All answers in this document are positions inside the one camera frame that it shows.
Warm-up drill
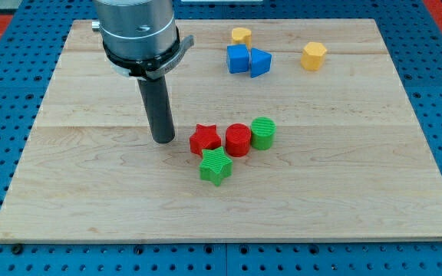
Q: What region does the red star block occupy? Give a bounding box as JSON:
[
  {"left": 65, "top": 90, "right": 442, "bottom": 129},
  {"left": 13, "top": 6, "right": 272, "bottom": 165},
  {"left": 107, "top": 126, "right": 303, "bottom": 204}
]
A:
[{"left": 190, "top": 124, "right": 222, "bottom": 156}]

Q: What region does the yellow hexagon block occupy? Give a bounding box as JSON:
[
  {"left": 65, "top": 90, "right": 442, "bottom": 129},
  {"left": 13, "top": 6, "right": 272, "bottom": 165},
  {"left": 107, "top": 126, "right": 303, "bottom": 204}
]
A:
[{"left": 300, "top": 41, "right": 327, "bottom": 71}]

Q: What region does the red cylinder block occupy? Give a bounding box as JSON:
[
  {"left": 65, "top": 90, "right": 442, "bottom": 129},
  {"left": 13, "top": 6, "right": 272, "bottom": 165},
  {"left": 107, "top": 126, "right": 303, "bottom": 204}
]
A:
[{"left": 225, "top": 123, "right": 252, "bottom": 157}]

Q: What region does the black clamp ring with lever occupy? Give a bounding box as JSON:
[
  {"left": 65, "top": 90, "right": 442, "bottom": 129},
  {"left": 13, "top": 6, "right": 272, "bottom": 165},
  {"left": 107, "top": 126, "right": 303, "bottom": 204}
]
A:
[{"left": 101, "top": 27, "right": 196, "bottom": 82}]

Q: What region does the blue triangle block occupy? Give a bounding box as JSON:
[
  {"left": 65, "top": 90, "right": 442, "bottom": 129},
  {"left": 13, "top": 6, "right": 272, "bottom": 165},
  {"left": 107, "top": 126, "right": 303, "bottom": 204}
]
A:
[{"left": 250, "top": 48, "right": 272, "bottom": 78}]

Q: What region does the green star block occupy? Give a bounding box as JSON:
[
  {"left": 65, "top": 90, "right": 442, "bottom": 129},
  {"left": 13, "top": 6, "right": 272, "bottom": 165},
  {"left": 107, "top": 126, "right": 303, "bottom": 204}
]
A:
[{"left": 199, "top": 146, "right": 233, "bottom": 186}]

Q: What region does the blue cube block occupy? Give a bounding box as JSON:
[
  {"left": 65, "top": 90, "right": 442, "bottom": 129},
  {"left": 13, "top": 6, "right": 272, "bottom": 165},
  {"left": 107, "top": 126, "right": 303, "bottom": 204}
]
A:
[{"left": 226, "top": 44, "right": 250, "bottom": 74}]

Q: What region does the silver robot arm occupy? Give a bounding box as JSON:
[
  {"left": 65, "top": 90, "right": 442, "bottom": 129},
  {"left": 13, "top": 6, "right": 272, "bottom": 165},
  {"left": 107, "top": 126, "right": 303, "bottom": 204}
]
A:
[{"left": 93, "top": 0, "right": 178, "bottom": 61}]

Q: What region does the wooden board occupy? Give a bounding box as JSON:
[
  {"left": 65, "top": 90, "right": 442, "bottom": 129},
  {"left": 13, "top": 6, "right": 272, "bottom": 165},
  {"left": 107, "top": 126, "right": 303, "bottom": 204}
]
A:
[{"left": 0, "top": 19, "right": 442, "bottom": 244}]

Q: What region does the green cylinder block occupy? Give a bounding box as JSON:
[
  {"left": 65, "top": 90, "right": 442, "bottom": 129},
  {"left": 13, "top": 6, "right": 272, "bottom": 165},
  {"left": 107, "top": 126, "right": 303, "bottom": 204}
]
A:
[{"left": 250, "top": 117, "right": 276, "bottom": 150}]

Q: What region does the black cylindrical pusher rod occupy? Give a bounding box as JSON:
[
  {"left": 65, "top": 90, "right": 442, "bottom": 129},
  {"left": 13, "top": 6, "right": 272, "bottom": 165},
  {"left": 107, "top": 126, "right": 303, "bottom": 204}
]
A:
[{"left": 137, "top": 77, "right": 175, "bottom": 143}]

